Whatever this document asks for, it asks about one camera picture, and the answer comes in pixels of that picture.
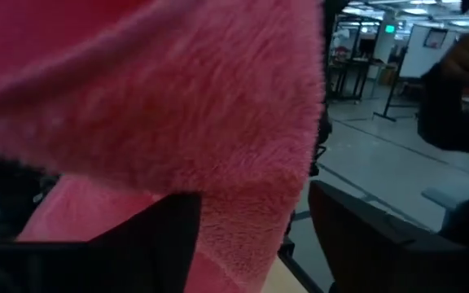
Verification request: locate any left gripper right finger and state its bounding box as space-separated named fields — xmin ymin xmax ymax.
xmin=308 ymin=181 xmax=469 ymax=293

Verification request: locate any person's hand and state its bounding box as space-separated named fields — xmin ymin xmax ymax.
xmin=441 ymin=24 xmax=469 ymax=82

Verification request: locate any person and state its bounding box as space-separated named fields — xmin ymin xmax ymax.
xmin=416 ymin=24 xmax=469 ymax=250

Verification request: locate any black pole stand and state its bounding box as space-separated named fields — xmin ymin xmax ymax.
xmin=372 ymin=46 xmax=409 ymax=123

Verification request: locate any pink microfiber towel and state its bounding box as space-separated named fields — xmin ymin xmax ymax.
xmin=0 ymin=0 xmax=326 ymax=293

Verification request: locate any white partition board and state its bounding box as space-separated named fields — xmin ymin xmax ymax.
xmin=399 ymin=22 xmax=463 ymax=79

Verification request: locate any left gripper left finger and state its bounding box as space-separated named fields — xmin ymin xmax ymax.
xmin=0 ymin=193 xmax=203 ymax=293

